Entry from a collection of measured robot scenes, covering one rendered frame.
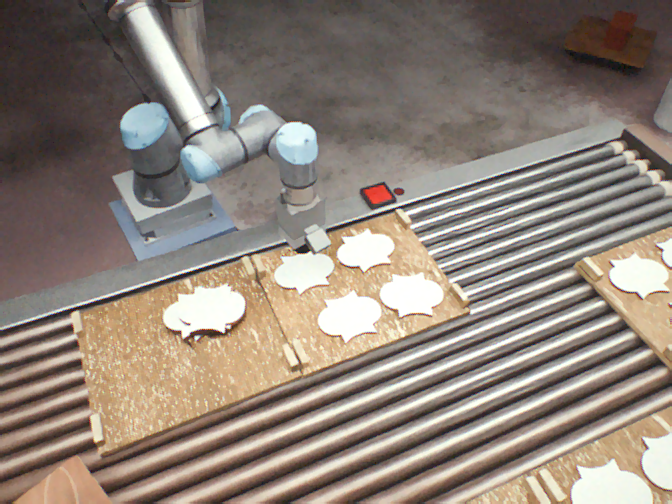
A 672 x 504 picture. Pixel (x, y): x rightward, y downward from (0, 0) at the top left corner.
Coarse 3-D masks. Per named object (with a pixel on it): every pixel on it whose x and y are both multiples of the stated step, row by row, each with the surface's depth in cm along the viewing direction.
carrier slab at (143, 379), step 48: (192, 288) 136; (240, 288) 136; (96, 336) 127; (144, 336) 127; (192, 336) 127; (240, 336) 127; (96, 384) 119; (144, 384) 119; (192, 384) 119; (240, 384) 119; (144, 432) 112
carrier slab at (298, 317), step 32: (384, 224) 150; (416, 256) 143; (320, 288) 136; (352, 288) 136; (448, 288) 136; (288, 320) 130; (384, 320) 130; (416, 320) 130; (448, 320) 130; (320, 352) 124; (352, 352) 124
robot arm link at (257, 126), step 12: (252, 108) 117; (264, 108) 118; (240, 120) 118; (252, 120) 115; (264, 120) 114; (276, 120) 115; (240, 132) 112; (252, 132) 113; (264, 132) 113; (276, 132) 112; (252, 144) 113; (264, 144) 114; (252, 156) 114
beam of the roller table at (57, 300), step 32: (608, 128) 182; (480, 160) 171; (512, 160) 171; (544, 160) 171; (416, 192) 161; (448, 192) 163; (160, 256) 145; (192, 256) 145; (224, 256) 145; (64, 288) 138; (96, 288) 138; (128, 288) 138; (0, 320) 132; (32, 320) 132
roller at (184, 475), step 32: (544, 320) 132; (576, 320) 133; (480, 352) 126; (384, 384) 121; (416, 384) 122; (320, 416) 116; (352, 416) 118; (224, 448) 112; (256, 448) 112; (160, 480) 107; (192, 480) 109
